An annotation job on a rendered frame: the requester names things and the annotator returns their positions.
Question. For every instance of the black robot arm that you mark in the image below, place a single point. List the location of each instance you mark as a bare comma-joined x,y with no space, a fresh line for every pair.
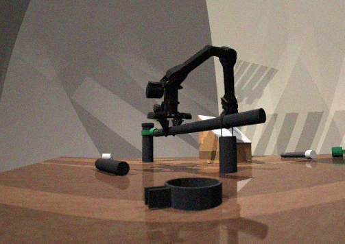
176,75

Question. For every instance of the green cup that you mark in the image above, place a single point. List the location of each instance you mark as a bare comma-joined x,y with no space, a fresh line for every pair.
149,132

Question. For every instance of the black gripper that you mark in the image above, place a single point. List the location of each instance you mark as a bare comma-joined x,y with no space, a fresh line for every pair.
170,108

